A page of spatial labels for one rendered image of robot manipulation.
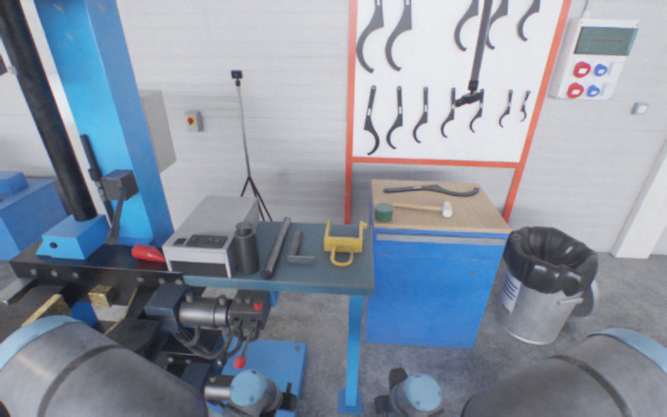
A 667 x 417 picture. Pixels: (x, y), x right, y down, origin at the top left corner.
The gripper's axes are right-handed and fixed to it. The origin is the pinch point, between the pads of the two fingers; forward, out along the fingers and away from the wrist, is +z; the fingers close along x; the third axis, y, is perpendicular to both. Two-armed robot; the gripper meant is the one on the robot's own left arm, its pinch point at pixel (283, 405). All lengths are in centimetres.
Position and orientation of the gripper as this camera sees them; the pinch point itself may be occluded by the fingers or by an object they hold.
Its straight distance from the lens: 132.2
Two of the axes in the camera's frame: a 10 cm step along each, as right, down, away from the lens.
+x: -9.8, 0.0, 2.2
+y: 1.3, -7.9, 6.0
